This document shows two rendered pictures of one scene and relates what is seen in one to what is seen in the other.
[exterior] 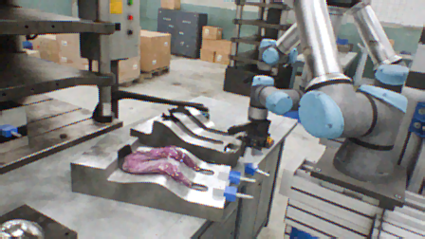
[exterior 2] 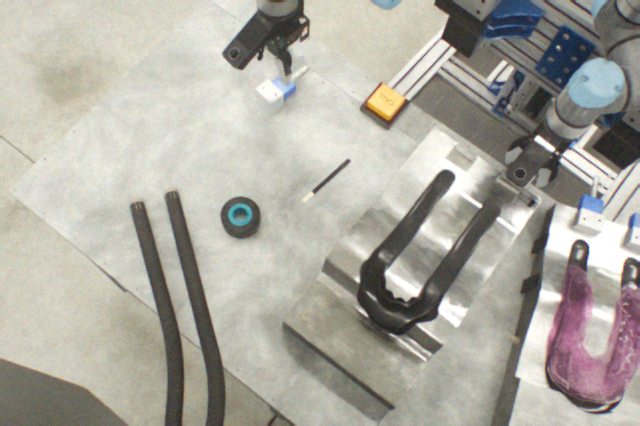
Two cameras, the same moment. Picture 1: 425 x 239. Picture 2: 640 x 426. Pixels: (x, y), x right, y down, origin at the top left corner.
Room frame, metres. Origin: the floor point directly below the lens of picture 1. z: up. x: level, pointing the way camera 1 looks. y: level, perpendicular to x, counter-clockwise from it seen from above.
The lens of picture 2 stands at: (1.51, 0.49, 2.06)
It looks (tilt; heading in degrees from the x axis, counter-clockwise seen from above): 70 degrees down; 274
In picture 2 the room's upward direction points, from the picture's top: 8 degrees clockwise
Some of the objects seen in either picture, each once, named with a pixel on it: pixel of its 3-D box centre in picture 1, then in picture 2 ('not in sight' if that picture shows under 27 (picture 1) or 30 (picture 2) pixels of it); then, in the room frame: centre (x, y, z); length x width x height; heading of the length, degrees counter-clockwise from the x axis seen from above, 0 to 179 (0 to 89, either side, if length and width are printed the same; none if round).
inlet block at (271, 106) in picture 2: not in sight; (285, 84); (1.67, -0.26, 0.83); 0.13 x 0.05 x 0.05; 56
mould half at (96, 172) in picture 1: (158, 172); (592, 338); (0.98, 0.17, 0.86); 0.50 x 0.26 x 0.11; 81
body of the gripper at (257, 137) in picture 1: (256, 132); (554, 134); (1.13, -0.17, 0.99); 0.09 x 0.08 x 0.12; 60
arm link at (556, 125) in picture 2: (258, 111); (568, 115); (1.14, -0.17, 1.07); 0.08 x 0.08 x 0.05
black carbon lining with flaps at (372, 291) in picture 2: (194, 123); (430, 248); (1.32, 0.08, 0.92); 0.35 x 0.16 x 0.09; 64
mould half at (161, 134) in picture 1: (192, 132); (415, 259); (1.34, 0.09, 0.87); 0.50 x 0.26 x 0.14; 64
